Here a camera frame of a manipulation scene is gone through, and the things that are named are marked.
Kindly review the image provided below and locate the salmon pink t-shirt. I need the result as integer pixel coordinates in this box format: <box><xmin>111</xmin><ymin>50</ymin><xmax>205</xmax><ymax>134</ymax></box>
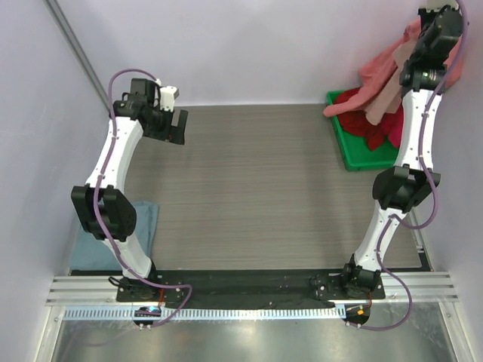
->
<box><xmin>322</xmin><ymin>18</ymin><xmax>465</xmax><ymax>127</ymax></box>

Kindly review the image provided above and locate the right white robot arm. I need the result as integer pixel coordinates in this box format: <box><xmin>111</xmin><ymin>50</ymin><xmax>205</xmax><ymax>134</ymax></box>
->
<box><xmin>336</xmin><ymin>1</ymin><xmax>468</xmax><ymax>299</ymax></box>

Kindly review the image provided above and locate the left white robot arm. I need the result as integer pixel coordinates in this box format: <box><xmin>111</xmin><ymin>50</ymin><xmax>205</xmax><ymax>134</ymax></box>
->
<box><xmin>71</xmin><ymin>78</ymin><xmax>188</xmax><ymax>303</ymax></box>

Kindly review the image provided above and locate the red t-shirt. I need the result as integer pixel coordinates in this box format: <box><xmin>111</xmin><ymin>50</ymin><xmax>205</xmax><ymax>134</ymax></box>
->
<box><xmin>337</xmin><ymin>105</ymin><xmax>404</xmax><ymax>151</ymax></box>

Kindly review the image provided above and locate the folded blue t-shirt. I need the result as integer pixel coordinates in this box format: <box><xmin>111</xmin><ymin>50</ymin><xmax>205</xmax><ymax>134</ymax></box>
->
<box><xmin>69</xmin><ymin>201</ymin><xmax>160</xmax><ymax>271</ymax></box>

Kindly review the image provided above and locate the green plastic bin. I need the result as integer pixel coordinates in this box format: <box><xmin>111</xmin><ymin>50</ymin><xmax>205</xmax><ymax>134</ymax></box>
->
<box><xmin>325</xmin><ymin>89</ymin><xmax>401</xmax><ymax>173</ymax></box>

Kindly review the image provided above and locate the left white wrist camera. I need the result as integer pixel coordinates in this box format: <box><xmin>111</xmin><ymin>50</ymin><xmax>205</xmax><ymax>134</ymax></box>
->
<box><xmin>159</xmin><ymin>86</ymin><xmax>179</xmax><ymax>112</ymax></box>

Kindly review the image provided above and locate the left aluminium corner post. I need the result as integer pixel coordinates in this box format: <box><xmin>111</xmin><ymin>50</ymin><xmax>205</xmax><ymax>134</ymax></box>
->
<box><xmin>42</xmin><ymin>0</ymin><xmax>109</xmax><ymax>109</ymax></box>

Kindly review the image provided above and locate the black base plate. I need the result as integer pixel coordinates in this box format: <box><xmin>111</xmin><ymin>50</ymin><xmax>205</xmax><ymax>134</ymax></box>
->
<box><xmin>109</xmin><ymin>267</ymin><xmax>386</xmax><ymax>310</ymax></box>

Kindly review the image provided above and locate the aluminium front rail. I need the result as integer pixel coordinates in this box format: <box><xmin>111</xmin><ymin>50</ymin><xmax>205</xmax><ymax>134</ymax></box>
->
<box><xmin>46</xmin><ymin>271</ymin><xmax>459</xmax><ymax>306</ymax></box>

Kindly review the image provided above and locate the slotted cable duct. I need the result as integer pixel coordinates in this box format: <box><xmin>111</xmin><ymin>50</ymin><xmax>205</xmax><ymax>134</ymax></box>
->
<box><xmin>63</xmin><ymin>305</ymin><xmax>346</xmax><ymax>322</ymax></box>

